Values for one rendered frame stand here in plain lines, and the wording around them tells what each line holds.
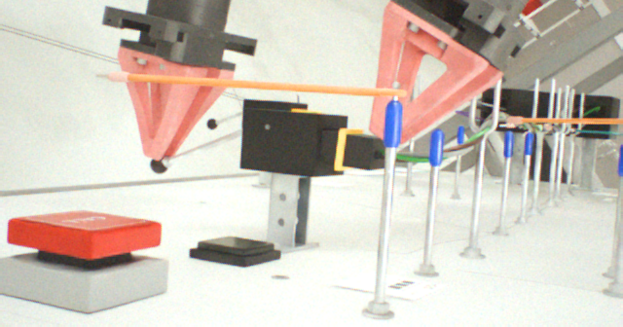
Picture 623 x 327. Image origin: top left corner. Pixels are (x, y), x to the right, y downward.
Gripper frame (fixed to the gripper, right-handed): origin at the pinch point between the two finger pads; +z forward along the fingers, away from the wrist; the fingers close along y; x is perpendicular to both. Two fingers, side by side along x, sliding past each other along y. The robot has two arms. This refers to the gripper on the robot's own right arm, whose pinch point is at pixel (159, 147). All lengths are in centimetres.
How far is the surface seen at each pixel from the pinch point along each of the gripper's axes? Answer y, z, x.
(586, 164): 83, -1, -15
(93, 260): -19.8, 1.6, -13.5
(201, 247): -7.7, 3.3, -10.7
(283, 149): -2.1, -2.8, -11.4
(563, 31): 768, -76, 160
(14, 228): -21.3, 1.1, -10.0
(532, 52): 767, -51, 183
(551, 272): 6.1, 1.0, -27.8
